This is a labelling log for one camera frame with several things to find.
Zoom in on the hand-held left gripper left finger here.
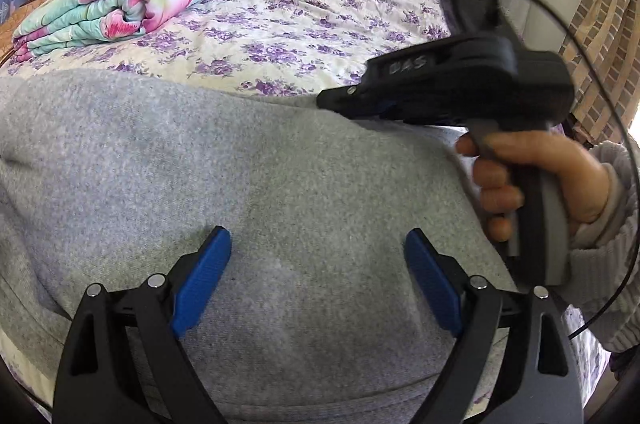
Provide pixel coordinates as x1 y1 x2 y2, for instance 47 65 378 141
52 225 233 424

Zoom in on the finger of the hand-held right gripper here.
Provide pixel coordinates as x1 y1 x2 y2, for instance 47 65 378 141
316 84 401 121

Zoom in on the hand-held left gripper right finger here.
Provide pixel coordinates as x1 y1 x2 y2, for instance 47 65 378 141
404 228 586 424

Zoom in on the grey sweatshirt garment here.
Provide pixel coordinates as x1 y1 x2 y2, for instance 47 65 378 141
0 66 521 424

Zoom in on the person's right forearm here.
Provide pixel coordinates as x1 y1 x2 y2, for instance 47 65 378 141
565 141 640 355

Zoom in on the person's right hand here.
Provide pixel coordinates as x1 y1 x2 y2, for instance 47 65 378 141
456 130 612 243

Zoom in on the purple floral bed sheet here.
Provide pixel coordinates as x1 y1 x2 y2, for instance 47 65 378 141
0 0 613 424

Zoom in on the brick pattern curtain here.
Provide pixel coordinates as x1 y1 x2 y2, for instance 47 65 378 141
557 0 640 145

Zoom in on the colourful floral folded quilt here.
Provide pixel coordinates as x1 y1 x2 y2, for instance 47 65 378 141
12 0 235 63

